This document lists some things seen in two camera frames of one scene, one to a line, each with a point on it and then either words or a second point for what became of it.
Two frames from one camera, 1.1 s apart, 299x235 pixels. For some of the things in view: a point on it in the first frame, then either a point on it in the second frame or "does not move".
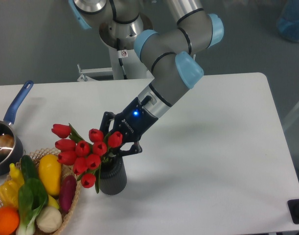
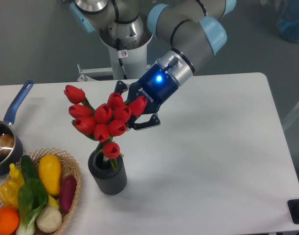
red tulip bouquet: x=85 y=155 to x=101 y=121
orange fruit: x=6 y=220 does not move
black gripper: x=132 y=122 to x=157 y=87
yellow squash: x=50 y=168 does not move
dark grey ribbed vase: x=113 y=176 does not move
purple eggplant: x=67 y=192 does not move
